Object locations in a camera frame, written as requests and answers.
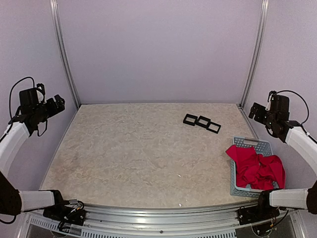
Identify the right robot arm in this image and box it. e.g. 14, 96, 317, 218
249, 99, 317, 220

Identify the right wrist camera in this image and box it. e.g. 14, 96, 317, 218
270, 94, 289, 113

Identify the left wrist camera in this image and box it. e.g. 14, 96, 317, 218
19, 88, 42, 106

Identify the aluminium front rail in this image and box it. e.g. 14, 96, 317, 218
23, 195, 305, 238

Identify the red t-shirt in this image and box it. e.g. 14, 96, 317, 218
226, 145, 286, 190

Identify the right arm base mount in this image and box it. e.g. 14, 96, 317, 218
237, 205, 280, 225

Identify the right aluminium corner post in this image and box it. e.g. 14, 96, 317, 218
239, 0, 269, 110

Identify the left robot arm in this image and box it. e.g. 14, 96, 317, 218
0, 95, 69, 221

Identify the black square frame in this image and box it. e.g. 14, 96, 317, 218
206, 121, 221, 134
196, 116, 211, 129
183, 114, 198, 126

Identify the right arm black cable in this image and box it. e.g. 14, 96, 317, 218
269, 89, 310, 124

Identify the black square frame left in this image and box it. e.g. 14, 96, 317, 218
183, 114, 198, 126

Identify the black square frame right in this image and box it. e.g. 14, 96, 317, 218
206, 121, 221, 134

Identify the aluminium corner post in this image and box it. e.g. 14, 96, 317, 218
50, 0, 81, 110
239, 0, 269, 110

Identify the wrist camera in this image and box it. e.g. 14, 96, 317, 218
270, 94, 289, 113
19, 88, 42, 106

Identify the left aluminium corner post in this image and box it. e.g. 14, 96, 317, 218
50, 0, 81, 110

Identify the blue plastic basket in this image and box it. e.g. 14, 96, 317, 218
230, 136, 280, 198

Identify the black square frame middle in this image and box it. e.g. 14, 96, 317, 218
196, 116, 211, 129

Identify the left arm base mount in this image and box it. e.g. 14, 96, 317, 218
43, 199, 86, 231

